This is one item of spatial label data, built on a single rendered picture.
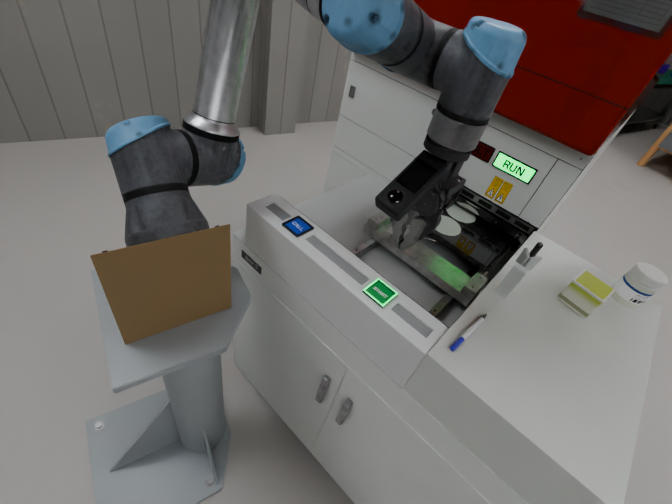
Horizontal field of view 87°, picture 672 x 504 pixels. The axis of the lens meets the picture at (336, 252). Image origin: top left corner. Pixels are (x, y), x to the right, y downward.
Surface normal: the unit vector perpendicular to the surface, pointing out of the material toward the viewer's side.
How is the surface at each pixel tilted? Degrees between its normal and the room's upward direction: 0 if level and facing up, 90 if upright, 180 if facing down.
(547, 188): 90
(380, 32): 109
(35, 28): 90
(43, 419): 0
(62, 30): 90
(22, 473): 0
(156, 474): 0
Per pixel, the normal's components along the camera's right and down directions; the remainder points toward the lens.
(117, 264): 0.54, 0.65
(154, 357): 0.19, -0.71
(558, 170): -0.67, 0.40
